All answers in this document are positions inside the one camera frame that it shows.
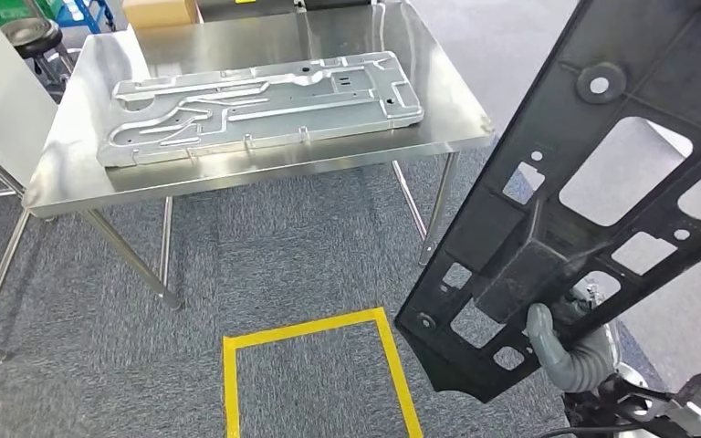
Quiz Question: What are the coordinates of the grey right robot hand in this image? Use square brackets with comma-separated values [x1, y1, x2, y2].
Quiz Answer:
[526, 280, 606, 386]

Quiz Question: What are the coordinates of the black plastic frame part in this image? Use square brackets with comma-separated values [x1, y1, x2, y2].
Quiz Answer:
[393, 0, 701, 404]

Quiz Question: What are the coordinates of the stainless steel workbench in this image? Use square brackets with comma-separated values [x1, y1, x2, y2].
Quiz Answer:
[22, 0, 497, 310]

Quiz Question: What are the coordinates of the white cabinet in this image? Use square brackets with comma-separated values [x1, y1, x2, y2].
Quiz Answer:
[643, 118, 701, 189]

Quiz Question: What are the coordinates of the stamped silver metal plate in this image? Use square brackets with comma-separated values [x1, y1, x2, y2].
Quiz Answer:
[96, 50, 425, 169]

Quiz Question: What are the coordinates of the grey case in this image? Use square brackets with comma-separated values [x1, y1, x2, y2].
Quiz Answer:
[199, 0, 298, 7]

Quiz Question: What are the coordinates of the brown cardboard box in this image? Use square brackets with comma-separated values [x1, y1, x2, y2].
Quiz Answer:
[121, 0, 201, 29]

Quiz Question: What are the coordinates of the blue metal cart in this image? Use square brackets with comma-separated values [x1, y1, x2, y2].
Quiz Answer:
[47, 0, 117, 35]

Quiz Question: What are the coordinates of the white panel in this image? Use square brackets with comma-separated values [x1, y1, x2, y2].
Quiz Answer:
[0, 0, 59, 190]

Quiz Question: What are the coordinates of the black round stool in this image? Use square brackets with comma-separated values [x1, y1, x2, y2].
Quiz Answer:
[0, 17, 79, 101]

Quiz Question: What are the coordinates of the green plastic crate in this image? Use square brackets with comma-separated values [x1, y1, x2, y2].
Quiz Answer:
[0, 0, 68, 28]

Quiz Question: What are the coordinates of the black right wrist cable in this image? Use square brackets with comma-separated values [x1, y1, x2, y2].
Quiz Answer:
[538, 422, 636, 438]

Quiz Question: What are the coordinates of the black right wrist camera bracket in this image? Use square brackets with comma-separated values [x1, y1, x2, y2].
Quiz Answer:
[598, 374, 681, 438]

